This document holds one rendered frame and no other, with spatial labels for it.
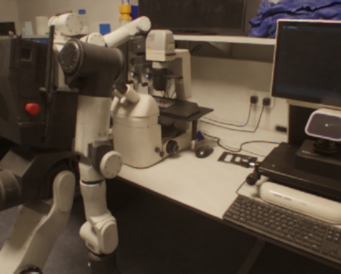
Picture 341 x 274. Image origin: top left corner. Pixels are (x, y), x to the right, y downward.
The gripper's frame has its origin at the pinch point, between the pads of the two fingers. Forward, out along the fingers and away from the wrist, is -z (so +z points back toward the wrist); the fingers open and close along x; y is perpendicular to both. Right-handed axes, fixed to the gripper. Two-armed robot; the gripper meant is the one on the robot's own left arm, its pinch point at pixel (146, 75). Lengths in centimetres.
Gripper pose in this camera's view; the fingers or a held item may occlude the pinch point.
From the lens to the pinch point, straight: 138.1
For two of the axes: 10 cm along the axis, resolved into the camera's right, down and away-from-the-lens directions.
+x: 5.9, -3.0, 7.5
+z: -1.7, -9.5, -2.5
